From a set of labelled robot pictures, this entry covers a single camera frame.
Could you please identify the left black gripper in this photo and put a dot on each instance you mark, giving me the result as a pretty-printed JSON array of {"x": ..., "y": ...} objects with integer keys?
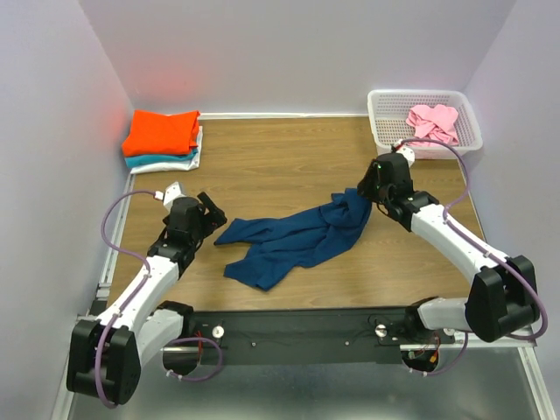
[{"x": 210, "y": 221}]

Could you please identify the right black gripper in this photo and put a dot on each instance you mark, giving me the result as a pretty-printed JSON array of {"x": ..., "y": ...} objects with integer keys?
[{"x": 365, "y": 185}]

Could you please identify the dark blue t shirt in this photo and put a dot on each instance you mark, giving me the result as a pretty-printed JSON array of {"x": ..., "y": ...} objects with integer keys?
[{"x": 305, "y": 239}]

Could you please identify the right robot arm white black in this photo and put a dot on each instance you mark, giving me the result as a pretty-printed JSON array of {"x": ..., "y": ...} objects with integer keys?
[{"x": 502, "y": 298}]

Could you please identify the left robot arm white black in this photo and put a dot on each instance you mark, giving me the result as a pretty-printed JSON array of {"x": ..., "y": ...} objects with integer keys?
[{"x": 107, "y": 352}]

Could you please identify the folded white t shirt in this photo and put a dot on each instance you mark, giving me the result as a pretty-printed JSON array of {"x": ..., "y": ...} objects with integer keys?
[{"x": 183, "y": 165}]

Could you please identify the white plastic basket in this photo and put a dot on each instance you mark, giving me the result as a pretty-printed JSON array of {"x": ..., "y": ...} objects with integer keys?
[{"x": 389, "y": 108}]

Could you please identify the pink t shirt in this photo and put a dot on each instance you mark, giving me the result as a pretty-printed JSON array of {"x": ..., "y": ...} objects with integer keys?
[{"x": 434, "y": 123}]

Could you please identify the folded teal t shirt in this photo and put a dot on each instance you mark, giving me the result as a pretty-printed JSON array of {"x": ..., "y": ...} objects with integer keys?
[{"x": 148, "y": 159}]

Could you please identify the folded orange t shirt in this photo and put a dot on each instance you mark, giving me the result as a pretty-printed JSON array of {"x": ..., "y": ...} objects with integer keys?
[{"x": 152, "y": 133}]

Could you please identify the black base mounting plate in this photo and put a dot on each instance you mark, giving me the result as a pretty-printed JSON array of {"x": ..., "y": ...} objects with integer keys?
[{"x": 381, "y": 335}]

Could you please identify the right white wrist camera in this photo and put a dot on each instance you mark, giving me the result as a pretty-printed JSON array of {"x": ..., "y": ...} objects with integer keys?
[{"x": 404, "y": 150}]

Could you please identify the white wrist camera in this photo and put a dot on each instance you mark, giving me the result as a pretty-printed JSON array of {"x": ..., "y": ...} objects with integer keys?
[
  {"x": 171, "y": 193},
  {"x": 404, "y": 150}
]

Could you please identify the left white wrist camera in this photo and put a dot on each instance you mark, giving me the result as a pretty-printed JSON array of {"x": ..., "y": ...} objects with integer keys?
[{"x": 171, "y": 193}]

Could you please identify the aluminium rail frame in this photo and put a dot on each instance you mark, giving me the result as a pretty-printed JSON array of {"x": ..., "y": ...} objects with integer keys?
[{"x": 64, "y": 402}]

